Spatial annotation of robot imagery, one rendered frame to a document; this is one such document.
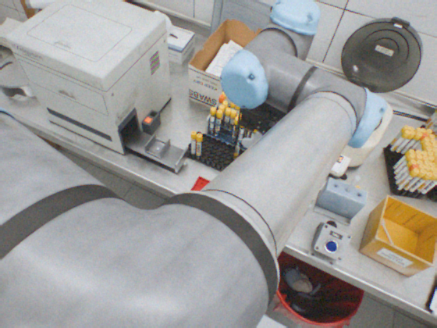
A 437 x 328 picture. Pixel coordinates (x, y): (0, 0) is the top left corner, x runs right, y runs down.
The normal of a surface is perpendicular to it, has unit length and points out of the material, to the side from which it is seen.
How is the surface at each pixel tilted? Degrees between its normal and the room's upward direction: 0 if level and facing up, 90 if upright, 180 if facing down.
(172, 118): 0
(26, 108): 0
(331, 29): 90
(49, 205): 21
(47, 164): 42
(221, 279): 33
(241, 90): 90
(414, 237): 0
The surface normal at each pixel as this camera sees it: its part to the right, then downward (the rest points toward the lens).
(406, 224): -0.47, 0.70
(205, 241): 0.36, -0.73
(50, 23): 0.07, -0.57
